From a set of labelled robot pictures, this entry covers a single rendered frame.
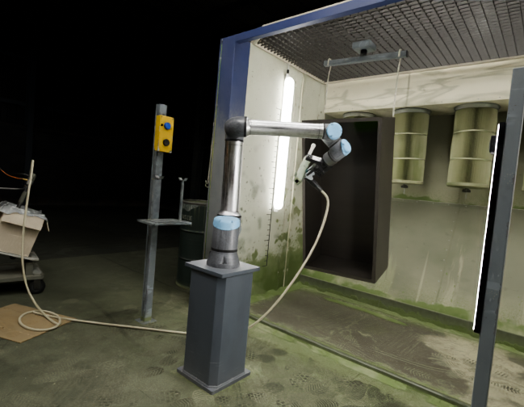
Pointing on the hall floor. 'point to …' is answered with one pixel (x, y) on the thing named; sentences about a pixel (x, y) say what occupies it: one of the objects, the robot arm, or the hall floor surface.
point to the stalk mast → (152, 230)
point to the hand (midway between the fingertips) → (303, 174)
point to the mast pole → (500, 235)
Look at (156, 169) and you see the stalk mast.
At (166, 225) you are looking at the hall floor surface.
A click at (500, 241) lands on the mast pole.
